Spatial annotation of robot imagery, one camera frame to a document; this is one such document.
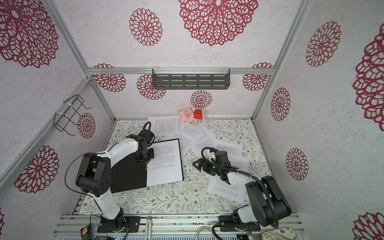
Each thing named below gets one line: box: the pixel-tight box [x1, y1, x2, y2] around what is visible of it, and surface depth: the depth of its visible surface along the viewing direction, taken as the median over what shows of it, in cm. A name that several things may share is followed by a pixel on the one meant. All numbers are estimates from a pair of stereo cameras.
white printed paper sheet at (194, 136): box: [174, 122, 216, 156], surface depth 112 cm
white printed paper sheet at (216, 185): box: [206, 174, 245, 204], surface depth 87 cm
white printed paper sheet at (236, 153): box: [212, 141, 250, 172], surface depth 105 cm
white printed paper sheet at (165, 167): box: [146, 139, 183, 187], surface depth 94 cm
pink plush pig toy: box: [179, 106, 206, 123], surface depth 118 cm
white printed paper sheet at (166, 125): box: [148, 115, 186, 136], surface depth 119 cm
